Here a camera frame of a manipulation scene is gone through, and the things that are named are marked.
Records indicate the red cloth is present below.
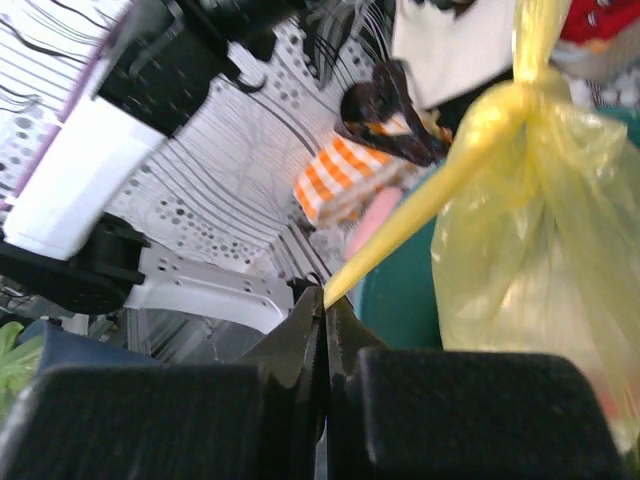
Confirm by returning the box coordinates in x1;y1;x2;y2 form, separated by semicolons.
560;0;640;44

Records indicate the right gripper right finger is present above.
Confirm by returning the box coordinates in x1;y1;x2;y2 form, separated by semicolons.
325;301;625;479

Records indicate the teal trash bin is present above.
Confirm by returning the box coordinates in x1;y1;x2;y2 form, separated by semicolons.
349;104;640;351

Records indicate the cream canvas tote bag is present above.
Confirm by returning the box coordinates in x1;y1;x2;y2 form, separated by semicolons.
391;0;516;109

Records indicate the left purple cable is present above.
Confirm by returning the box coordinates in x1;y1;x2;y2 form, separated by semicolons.
0;19;126;211

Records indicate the orange checkered cloth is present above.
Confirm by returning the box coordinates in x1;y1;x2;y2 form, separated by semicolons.
293;134;419;227

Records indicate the yellow trash bag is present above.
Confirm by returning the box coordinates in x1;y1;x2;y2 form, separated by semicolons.
324;1;639;453

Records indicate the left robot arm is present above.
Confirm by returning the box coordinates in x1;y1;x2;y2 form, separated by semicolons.
1;1;299;333

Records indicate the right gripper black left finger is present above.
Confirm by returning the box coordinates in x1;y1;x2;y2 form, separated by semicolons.
1;287;323;479

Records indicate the pink rolled towel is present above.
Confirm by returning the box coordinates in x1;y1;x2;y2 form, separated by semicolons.
344;187;404;260

